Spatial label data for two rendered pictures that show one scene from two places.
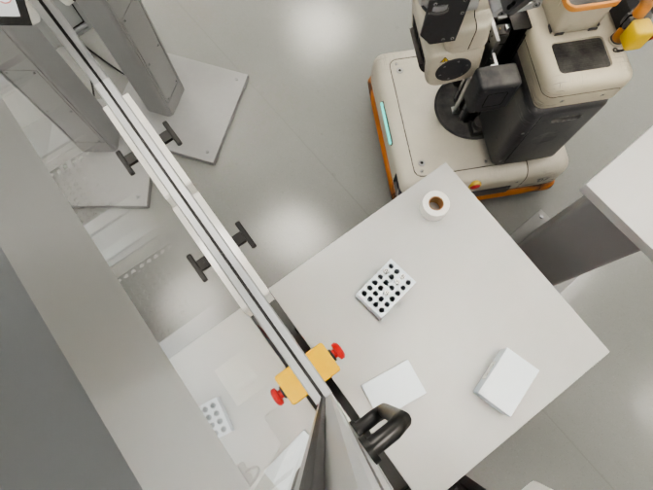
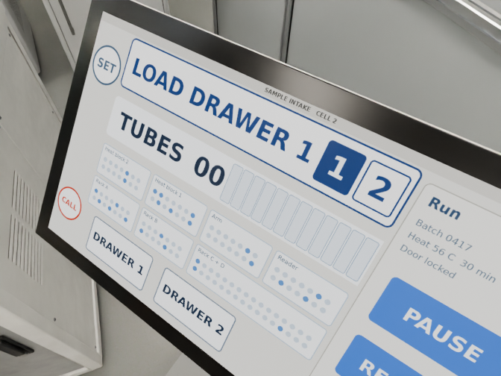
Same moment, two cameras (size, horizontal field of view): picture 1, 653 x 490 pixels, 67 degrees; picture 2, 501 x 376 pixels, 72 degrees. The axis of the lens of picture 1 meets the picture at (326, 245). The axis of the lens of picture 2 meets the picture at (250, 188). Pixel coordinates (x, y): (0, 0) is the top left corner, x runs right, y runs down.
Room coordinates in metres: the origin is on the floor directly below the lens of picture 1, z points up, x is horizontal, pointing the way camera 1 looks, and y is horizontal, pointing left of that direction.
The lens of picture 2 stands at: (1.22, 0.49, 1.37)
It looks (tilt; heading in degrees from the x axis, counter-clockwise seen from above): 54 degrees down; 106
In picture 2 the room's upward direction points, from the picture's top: 3 degrees clockwise
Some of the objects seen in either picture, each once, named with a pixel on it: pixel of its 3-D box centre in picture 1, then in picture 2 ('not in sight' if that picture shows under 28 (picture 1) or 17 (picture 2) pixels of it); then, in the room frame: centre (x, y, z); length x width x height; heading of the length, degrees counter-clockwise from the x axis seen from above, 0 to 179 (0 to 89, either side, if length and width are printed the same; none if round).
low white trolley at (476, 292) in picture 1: (410, 332); not in sight; (0.14, -0.27, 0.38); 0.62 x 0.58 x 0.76; 37
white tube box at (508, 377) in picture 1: (504, 381); not in sight; (0.00, -0.42, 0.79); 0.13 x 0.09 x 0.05; 143
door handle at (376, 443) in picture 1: (379, 424); not in sight; (-0.04, -0.06, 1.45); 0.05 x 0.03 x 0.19; 127
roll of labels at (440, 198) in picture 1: (434, 205); not in sight; (0.43, -0.28, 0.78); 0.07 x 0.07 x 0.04
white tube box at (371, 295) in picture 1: (385, 289); not in sight; (0.21, -0.15, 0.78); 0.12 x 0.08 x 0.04; 136
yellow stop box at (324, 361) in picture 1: (324, 361); not in sight; (0.04, 0.00, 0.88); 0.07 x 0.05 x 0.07; 37
